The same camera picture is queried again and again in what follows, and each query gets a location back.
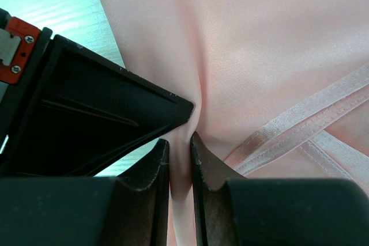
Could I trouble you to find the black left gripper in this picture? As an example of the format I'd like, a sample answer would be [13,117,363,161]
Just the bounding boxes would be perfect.
[0,8,41,154]

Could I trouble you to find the pink satin napkin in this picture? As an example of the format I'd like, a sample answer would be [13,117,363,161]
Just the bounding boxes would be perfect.
[101,0,368,245]

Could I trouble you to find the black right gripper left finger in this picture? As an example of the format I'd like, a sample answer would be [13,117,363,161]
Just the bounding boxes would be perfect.
[1,139,169,245]

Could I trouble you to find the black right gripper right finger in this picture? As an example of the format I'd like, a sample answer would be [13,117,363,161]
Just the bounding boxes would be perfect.
[190,135,368,245]

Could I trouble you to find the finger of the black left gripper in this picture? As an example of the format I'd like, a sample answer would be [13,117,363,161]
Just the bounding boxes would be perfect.
[1,29,193,176]

